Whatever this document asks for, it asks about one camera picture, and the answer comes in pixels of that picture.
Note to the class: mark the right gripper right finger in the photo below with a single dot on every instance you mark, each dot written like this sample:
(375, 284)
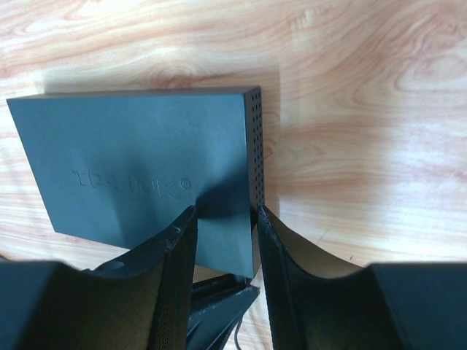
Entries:
(317, 300)

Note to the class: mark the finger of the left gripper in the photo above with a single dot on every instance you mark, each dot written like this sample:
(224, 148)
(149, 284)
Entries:
(215, 286)
(214, 313)

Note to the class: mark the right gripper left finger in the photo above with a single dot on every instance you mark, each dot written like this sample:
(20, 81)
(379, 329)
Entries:
(138, 300)

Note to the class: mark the black network switch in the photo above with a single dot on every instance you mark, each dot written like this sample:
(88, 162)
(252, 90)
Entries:
(119, 167)

